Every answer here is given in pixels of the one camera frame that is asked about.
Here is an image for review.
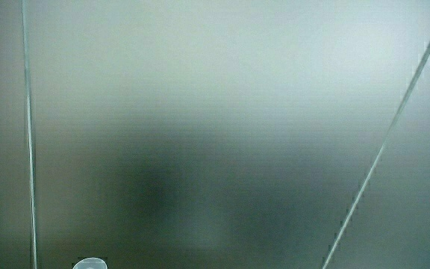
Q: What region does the white cleaning spray bottle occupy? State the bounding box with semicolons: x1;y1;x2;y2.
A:
72;257;108;269

